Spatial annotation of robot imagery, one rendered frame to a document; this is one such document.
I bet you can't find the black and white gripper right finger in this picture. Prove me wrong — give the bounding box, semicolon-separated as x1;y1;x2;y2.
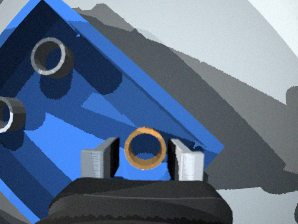
167;139;204;181

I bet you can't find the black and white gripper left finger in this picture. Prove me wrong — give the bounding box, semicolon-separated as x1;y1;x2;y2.
81;137;120;179

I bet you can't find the blue square crate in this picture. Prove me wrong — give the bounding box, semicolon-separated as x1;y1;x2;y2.
0;0;225;224

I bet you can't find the bronze bushing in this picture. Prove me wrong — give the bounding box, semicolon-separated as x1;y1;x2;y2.
124;127;166;170

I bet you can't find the grey metal bushing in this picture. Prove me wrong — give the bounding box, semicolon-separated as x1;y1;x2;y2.
31;37;74;79
0;96;26;133

